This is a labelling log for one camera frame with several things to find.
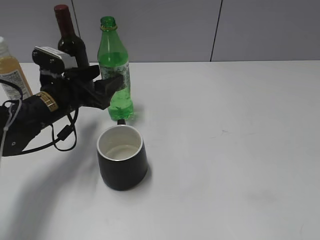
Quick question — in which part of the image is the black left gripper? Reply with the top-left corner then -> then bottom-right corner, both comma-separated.
39,65 -> 124,118

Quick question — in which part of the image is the green sprite bottle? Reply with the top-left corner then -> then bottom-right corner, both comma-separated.
97,16 -> 134,121

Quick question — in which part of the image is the black mug white inside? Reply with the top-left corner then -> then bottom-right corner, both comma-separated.
96,119 -> 149,191

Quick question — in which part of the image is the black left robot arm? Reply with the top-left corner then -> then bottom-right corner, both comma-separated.
0,65 -> 124,157

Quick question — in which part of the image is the dark red wine bottle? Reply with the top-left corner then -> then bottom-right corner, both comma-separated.
54,4 -> 89,68

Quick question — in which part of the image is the orange juice bottle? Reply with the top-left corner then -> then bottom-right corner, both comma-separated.
0,36 -> 33,99

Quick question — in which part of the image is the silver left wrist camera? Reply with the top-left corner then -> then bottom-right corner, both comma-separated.
32,46 -> 78,74

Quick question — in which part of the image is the black left camera cable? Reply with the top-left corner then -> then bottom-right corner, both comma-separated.
0,79 -> 80,154

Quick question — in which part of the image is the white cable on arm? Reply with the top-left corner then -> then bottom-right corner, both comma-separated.
0,82 -> 25,166

